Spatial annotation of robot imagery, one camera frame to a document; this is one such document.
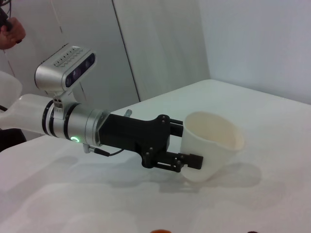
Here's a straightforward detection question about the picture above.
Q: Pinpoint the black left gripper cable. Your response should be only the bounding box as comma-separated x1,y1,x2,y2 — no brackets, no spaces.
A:
84,144,128,158

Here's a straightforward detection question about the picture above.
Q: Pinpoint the white paper cup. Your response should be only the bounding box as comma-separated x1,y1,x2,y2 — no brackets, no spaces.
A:
181,111,245,183

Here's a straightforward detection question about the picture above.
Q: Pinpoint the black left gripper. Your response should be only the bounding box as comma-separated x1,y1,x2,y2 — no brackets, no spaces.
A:
98,114,204,172

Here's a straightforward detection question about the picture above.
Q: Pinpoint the black handheld controller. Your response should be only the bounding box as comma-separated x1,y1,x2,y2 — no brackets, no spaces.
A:
0,0,14,32

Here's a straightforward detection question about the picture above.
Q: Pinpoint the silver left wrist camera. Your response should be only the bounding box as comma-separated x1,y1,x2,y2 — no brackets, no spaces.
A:
35,45,97,98

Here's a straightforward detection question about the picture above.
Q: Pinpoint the person's bare hand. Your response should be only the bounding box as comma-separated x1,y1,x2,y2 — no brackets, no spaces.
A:
0,17,26,50

